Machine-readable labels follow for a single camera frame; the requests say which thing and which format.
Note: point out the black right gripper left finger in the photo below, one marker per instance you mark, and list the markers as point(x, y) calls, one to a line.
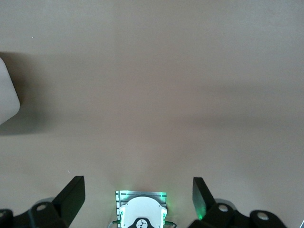
point(69, 202)

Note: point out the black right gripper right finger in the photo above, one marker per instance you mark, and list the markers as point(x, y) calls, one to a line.
point(202, 199)

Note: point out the pale pink plastic box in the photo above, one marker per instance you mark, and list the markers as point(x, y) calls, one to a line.
point(7, 99)

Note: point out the brown table cover sheet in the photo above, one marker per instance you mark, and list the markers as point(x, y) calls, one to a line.
point(152, 95)

